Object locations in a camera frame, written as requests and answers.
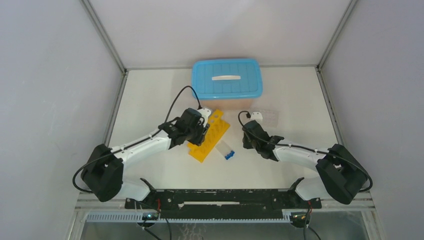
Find left black cable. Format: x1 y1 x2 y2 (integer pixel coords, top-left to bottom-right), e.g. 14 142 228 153
72 85 204 194

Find pink plastic storage box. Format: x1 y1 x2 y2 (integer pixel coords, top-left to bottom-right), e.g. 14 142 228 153
196 98 256 112

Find blue-capped tube bundle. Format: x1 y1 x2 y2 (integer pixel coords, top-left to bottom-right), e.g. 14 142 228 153
215 140 235 160

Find clear plastic well plate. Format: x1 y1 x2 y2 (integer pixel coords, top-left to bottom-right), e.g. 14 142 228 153
257 109 280 128

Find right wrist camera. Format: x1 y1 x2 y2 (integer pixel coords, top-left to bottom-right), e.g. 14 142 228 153
249 111 264 124

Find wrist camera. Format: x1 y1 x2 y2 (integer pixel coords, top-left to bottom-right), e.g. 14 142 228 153
249 111 264 124
197 107 212 127

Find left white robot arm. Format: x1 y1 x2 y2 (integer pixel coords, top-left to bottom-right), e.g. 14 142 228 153
75 107 212 209

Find black cable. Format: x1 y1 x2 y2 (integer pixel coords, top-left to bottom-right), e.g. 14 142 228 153
72 85 204 194
237 110 374 193

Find blue plastic box lid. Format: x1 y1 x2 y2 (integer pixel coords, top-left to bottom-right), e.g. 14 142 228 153
191 58 263 100

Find right black cable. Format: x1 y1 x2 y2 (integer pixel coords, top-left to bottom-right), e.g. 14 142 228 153
237 110 374 193

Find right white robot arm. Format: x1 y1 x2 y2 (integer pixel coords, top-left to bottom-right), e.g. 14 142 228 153
241 120 373 208

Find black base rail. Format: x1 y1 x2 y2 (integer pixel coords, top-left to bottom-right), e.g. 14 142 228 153
124 187 322 220

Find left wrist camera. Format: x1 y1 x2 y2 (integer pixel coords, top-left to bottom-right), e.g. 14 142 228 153
197 107 212 127

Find yellow test tube rack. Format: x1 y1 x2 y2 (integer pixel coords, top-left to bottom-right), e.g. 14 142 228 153
187 109 230 163

